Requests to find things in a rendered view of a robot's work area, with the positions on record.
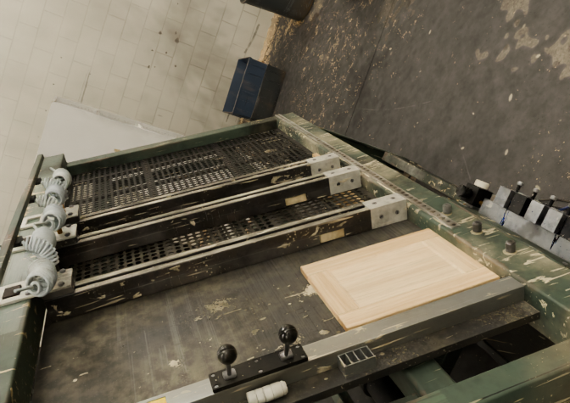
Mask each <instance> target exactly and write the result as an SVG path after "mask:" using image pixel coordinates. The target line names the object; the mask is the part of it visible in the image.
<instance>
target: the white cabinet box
mask: <svg viewBox="0 0 570 403"><path fill-rule="evenodd" d="M179 137H185V136H183V135H180V134H177V133H174V132H170V131H167V130H164V129H161V128H158V127H156V126H151V125H148V124H145V123H142V122H139V121H136V120H132V119H129V118H126V117H123V116H120V115H115V114H112V113H110V112H107V111H104V110H101V109H96V108H93V107H91V106H87V105H85V104H80V103H77V102H74V101H71V100H69V99H66V98H61V97H58V96H55V97H54V99H53V101H52V103H51V106H50V110H49V112H48V116H47V121H46V124H45V126H44V130H43V133H42V138H41V141H40V144H39V148H38V150H37V154H36V157H37V155H39V154H43V156H44V158H46V157H50V156H54V155H58V154H64V157H65V159H66V162H68V163H69V162H72V161H76V160H83V159H87V158H91V157H95V156H99V155H103V154H110V153H113V152H118V151H121V150H126V149H129V148H136V147H140V146H144V145H148V144H152V143H159V142H163V141H167V140H171V139H175V138H179Z"/></svg>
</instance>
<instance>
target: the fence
mask: <svg viewBox="0 0 570 403"><path fill-rule="evenodd" d="M523 300H524V285H523V284H521V283H520V282H518V281H517V280H516V279H514V278H513V277H511V276H508V277H504V278H501V279H499V280H496V281H493V282H491V283H486V284H484V285H481V286H478V287H476V288H471V289H469V290H467V291H464V292H461V293H458V294H454V295H451V296H449V297H446V298H443V299H439V300H436V301H434V302H431V303H429V304H426V305H422V306H419V307H417V308H414V309H411V310H408V311H404V312H401V313H399V314H396V315H393V316H390V317H387V318H384V319H382V320H379V321H376V322H372V323H369V324H366V325H364V326H361V327H357V328H354V329H352V330H349V331H347V332H344V333H340V334H337V335H334V336H332V337H329V338H326V339H322V340H319V341H316V342H315V343H312V344H307V345H305V346H302V347H303V349H304V351H305V353H306V355H307V356H308V361H306V362H303V363H300V364H298V365H295V366H293V367H289V368H286V369H283V370H281V371H278V372H274V373H272V374H269V375H266V376H264V377H261V378H257V379H255V380H252V381H249V382H247V383H242V384H240V385H238V386H235V387H232V388H229V389H225V390H222V391H221V392H218V393H215V394H214V393H213V390H212V387H211V384H210V379H209V378H207V379H205V380H202V381H199V382H197V383H193V384H190V385H188V386H185V387H182V388H179V389H175V390H172V391H170V392H167V393H164V394H162V395H158V396H155V397H153V398H150V399H147V400H143V401H140V402H138V403H149V402H151V401H154V400H158V399H161V398H164V397H165V398H166V403H238V402H239V401H242V400H247V396H246V393H247V392H249V391H252V390H255V389H258V388H262V387H264V386H266V385H270V384H271V383H275V382H278V381H279V382H280V381H283V382H284V381H285V383H286V385H288V384H290V383H294V382H297V381H299V380H301V379H304V378H308V377H311V376H313V375H316V374H318V373H321V372H325V371H327V370H330V369H333V368H335V367H338V358H337V355H341V354H343V353H346V352H349V351H351V350H356V349H358V348H360V347H363V346H366V345H367V346H368V348H369V349H370V350H371V352H372V353H373V354H375V353H377V352H380V351H383V350H386V349H389V348H392V347H395V346H396V345H399V344H403V343H406V342H408V341H411V340H413V339H418V338H420V337H422V336H425V335H428V334H430V333H434V332H437V331H439V330H442V329H444V328H447V327H451V326H454V325H456V324H458V323H461V322H465V321H467V320H470V319H473V318H475V317H478V316H481V315H484V314H487V313H490V312H491V311H496V310H499V309H501V308H503V307H506V306H508V305H513V304H515V303H517V302H520V301H523Z"/></svg>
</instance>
